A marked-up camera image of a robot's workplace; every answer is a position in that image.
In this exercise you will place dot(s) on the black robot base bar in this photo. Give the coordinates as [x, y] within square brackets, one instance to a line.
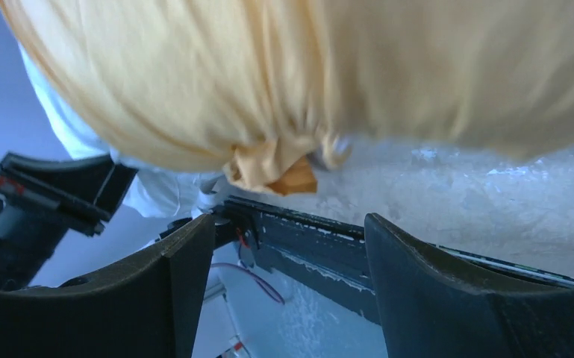
[323, 254]

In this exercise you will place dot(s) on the orange Mickey Mouse pillowcase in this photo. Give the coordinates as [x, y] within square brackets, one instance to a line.
[253, 87]

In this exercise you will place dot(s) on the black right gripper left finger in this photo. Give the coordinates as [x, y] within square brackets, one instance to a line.
[145, 305]

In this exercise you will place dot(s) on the white pillow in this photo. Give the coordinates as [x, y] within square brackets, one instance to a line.
[150, 190]

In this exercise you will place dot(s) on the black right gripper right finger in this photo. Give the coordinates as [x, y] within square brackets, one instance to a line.
[433, 304]

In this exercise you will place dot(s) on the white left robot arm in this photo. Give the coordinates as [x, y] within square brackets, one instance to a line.
[41, 200]

